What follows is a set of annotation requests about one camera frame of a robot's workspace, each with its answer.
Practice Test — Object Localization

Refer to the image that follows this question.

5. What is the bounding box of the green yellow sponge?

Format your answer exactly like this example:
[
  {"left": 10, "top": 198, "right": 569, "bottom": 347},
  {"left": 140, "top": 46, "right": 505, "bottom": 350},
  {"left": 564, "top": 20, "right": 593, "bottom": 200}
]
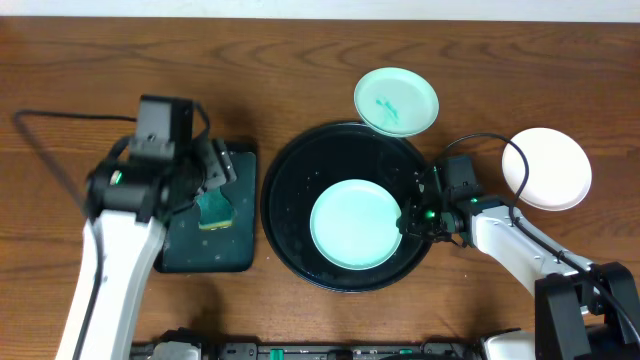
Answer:
[{"left": 196, "top": 188, "right": 235, "bottom": 231}]

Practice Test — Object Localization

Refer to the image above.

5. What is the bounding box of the mint plate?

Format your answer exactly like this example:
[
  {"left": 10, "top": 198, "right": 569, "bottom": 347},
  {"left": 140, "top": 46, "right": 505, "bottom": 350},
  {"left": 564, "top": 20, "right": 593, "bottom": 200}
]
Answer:
[
  {"left": 309, "top": 179, "right": 402, "bottom": 271},
  {"left": 354, "top": 67, "right": 440, "bottom": 138}
]

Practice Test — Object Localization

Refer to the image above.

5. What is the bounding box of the white plate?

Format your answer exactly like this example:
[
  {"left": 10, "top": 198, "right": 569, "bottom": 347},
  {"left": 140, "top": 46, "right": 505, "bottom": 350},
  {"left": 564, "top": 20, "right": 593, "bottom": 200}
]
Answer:
[{"left": 502, "top": 128, "right": 592, "bottom": 211}]

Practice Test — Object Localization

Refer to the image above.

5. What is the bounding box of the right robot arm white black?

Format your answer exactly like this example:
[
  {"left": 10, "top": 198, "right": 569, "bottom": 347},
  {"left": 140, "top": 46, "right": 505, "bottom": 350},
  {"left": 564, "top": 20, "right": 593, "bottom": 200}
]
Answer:
[{"left": 398, "top": 168, "right": 639, "bottom": 359}]

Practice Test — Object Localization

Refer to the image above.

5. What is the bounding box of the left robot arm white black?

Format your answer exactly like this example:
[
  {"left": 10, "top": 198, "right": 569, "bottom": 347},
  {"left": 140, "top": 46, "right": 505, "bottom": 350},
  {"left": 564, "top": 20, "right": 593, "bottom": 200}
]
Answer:
[{"left": 56, "top": 135, "right": 256, "bottom": 359}]

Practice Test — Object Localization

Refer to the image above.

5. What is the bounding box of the black rectangular tray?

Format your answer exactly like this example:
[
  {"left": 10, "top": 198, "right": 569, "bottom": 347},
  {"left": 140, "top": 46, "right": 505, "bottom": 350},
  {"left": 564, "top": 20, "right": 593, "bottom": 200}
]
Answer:
[{"left": 154, "top": 141, "right": 257, "bottom": 273}]

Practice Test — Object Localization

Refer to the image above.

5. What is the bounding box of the black round tray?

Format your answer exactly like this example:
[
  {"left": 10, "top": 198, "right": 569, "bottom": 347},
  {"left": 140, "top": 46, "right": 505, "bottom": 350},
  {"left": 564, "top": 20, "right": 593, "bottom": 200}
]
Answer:
[{"left": 261, "top": 122, "right": 431, "bottom": 293}]

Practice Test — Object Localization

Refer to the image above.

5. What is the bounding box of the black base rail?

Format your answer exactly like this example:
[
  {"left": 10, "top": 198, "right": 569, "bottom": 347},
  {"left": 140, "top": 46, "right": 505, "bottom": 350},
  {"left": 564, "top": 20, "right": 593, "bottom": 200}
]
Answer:
[{"left": 129, "top": 328, "right": 536, "bottom": 360}]

